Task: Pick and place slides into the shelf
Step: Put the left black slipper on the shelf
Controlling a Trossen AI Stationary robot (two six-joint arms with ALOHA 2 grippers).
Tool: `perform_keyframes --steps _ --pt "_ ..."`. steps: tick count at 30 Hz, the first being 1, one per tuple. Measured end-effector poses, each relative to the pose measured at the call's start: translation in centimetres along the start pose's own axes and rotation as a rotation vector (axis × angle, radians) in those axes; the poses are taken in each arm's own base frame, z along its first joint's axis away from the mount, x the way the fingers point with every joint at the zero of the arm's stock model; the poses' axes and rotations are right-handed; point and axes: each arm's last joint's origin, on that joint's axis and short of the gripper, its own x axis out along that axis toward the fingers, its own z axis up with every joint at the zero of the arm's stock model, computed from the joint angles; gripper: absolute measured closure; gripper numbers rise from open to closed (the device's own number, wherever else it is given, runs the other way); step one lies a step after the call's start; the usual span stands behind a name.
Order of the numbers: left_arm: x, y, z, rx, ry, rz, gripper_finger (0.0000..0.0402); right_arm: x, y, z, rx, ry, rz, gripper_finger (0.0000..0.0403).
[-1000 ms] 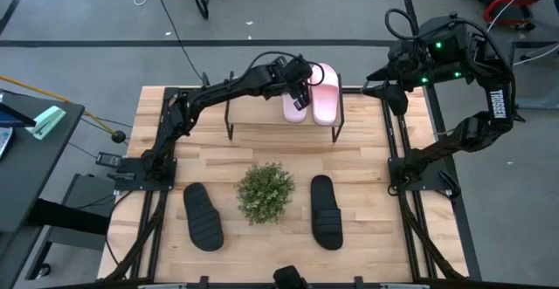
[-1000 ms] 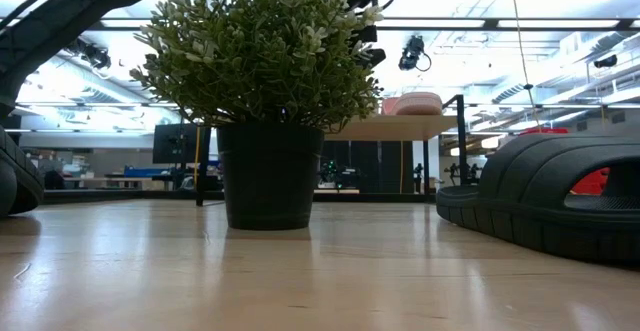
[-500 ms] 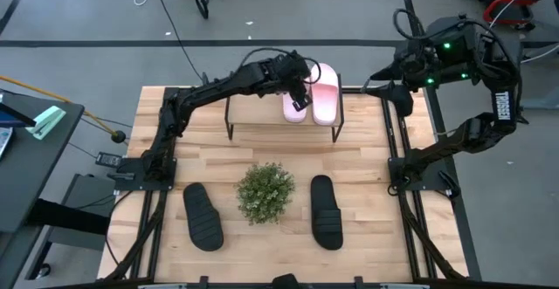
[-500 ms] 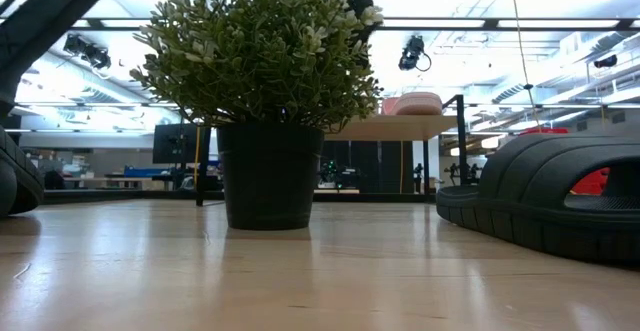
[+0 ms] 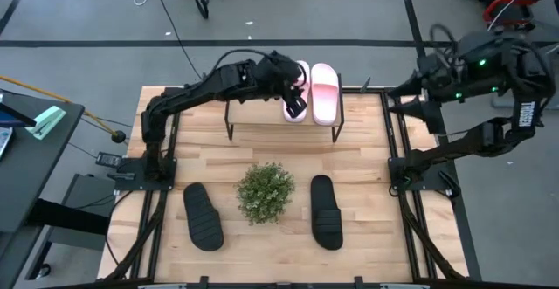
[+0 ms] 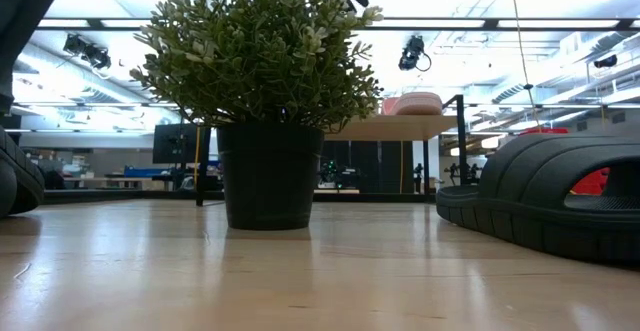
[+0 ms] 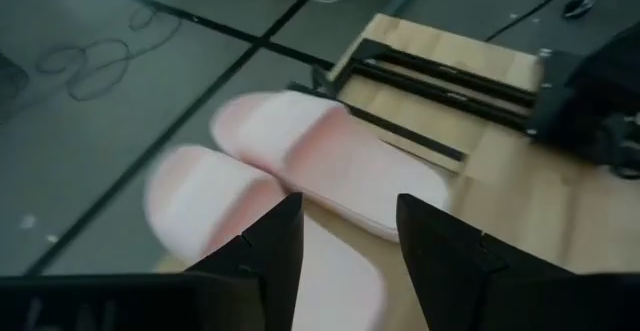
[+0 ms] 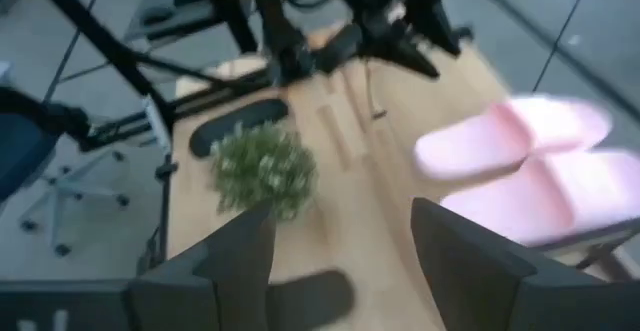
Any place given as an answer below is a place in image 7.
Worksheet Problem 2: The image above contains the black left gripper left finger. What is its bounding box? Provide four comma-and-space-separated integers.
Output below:
0, 192, 305, 331

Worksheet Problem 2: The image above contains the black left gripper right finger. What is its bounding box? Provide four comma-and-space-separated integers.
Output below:
396, 193, 640, 331

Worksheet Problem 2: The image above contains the pink slide sandal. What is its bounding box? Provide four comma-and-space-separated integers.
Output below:
209, 89, 454, 244
143, 143, 389, 331

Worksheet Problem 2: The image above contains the wooden shelf with black frame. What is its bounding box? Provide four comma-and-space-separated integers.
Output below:
154, 38, 640, 331

